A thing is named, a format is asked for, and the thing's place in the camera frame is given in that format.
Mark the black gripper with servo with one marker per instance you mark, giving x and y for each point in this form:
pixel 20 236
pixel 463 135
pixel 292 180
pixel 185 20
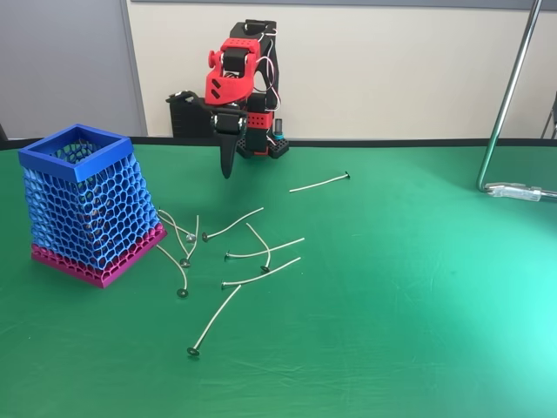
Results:
pixel 228 123

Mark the candle wick with metal base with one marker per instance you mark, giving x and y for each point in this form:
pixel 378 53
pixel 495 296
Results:
pixel 278 268
pixel 196 237
pixel 287 244
pixel 175 233
pixel 230 225
pixel 215 320
pixel 176 222
pixel 180 267

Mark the black perforated arm base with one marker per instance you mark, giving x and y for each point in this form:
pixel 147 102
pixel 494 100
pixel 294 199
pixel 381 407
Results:
pixel 280 150

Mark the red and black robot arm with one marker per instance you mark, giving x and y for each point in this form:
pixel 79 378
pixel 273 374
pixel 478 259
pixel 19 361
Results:
pixel 230 87

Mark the strongly curved candle wick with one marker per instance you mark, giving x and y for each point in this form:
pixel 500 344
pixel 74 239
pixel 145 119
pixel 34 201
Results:
pixel 261 239

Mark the straight candle wick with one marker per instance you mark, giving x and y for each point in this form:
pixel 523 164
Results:
pixel 320 183

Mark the blue honeycomb basket magenta base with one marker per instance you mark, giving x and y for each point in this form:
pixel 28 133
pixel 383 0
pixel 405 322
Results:
pixel 87 209

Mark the black plastic tool case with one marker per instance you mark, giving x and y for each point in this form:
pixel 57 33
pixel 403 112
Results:
pixel 187 124

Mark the black knob on teal holder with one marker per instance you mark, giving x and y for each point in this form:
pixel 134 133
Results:
pixel 279 126

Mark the grey partition panel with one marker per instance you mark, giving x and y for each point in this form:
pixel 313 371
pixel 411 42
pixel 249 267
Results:
pixel 65 65

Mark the chrome stand pole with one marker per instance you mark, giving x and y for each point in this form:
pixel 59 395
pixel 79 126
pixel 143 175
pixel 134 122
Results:
pixel 507 96

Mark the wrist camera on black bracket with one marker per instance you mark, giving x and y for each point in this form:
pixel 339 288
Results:
pixel 183 97

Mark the black chair frame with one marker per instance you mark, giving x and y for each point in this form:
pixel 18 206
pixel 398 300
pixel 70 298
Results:
pixel 554 113

